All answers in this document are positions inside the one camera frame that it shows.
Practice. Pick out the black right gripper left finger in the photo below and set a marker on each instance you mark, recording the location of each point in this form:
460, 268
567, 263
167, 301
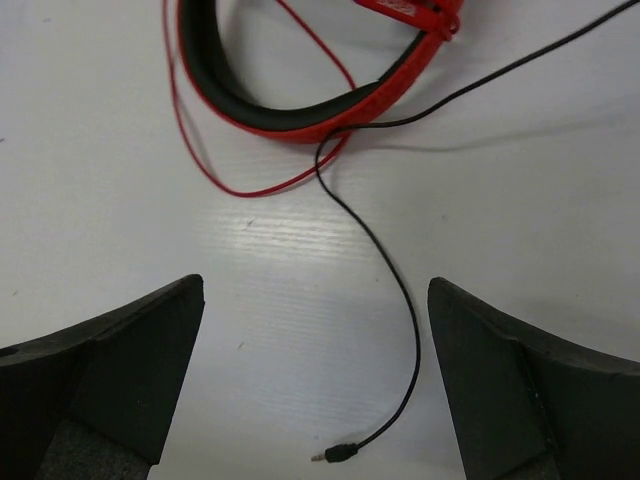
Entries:
96, 400

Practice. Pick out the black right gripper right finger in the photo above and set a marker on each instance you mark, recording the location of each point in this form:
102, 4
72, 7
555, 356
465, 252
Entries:
527, 404

